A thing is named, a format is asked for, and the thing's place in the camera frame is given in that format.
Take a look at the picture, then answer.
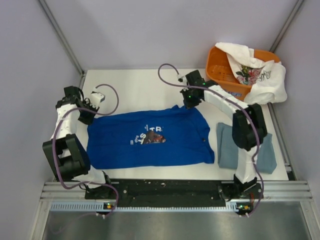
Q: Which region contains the blue printed t shirt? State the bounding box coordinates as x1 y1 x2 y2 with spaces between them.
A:
86 105 215 170

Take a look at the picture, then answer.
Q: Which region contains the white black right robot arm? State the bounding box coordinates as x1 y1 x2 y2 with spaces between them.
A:
177 70 268 201

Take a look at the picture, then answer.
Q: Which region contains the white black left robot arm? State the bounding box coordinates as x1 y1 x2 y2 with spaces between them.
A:
42 86 115 200

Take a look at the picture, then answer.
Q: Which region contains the orange plastic basket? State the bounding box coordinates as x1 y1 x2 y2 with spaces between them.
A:
205 46 270 101

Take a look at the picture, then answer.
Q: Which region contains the folded grey blue t shirt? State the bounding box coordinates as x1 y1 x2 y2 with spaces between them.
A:
216 122 277 174

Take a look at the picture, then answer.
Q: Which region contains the white floral t shirt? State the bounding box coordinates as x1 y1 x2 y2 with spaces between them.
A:
215 42 288 105

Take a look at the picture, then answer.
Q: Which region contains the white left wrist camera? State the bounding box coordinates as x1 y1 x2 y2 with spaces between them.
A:
89 87 106 109

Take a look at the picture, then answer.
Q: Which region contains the grey slotted cable duct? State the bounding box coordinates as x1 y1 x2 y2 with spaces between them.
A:
50 201 250 213

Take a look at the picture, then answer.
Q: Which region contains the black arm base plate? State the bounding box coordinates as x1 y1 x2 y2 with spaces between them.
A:
83 179 263 207

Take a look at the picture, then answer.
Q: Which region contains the aluminium frame rail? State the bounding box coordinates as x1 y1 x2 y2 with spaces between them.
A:
40 181 313 202

